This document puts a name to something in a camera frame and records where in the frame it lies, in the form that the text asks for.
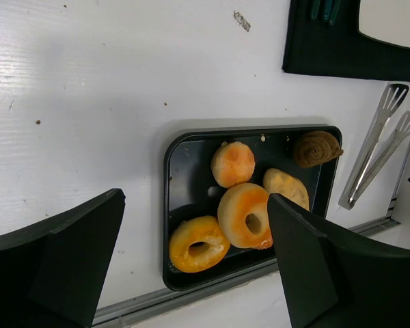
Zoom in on brown chocolate swirl pastry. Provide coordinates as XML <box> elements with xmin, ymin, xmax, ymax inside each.
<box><xmin>292</xmin><ymin>131</ymin><xmax>344</xmax><ymax>168</ymax></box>

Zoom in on black baking tray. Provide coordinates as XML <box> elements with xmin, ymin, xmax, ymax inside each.
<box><xmin>162</xmin><ymin>124</ymin><xmax>342</xmax><ymax>291</ymax></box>

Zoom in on orange ring donut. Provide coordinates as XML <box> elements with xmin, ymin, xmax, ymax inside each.
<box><xmin>169</xmin><ymin>215</ymin><xmax>230</xmax><ymax>273</ymax></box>

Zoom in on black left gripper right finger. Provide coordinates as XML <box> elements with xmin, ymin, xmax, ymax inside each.
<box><xmin>267</xmin><ymin>193</ymin><xmax>410</xmax><ymax>327</ymax></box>

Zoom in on metal tongs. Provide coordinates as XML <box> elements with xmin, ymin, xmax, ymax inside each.
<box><xmin>338</xmin><ymin>83</ymin><xmax>410</xmax><ymax>210</ymax></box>

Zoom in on black placemat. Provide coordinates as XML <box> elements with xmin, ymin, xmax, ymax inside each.
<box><xmin>282</xmin><ymin>1</ymin><xmax>410</xmax><ymax>82</ymax></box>

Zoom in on oblong tan bread roll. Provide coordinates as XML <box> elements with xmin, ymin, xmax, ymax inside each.
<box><xmin>263</xmin><ymin>168</ymin><xmax>310</xmax><ymax>210</ymax></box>

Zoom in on pale glazed ring donut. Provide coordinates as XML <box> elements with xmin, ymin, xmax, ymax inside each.
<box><xmin>217</xmin><ymin>183</ymin><xmax>272</xmax><ymax>249</ymax></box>

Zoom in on white square plate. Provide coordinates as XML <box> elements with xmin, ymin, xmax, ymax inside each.
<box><xmin>358</xmin><ymin>0</ymin><xmax>410</xmax><ymax>49</ymax></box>

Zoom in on round orange bun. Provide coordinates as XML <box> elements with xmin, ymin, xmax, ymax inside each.
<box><xmin>210</xmin><ymin>141</ymin><xmax>256</xmax><ymax>189</ymax></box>

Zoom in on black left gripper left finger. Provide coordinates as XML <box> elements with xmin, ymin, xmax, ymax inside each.
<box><xmin>0</xmin><ymin>189</ymin><xmax>125</xmax><ymax>327</ymax></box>

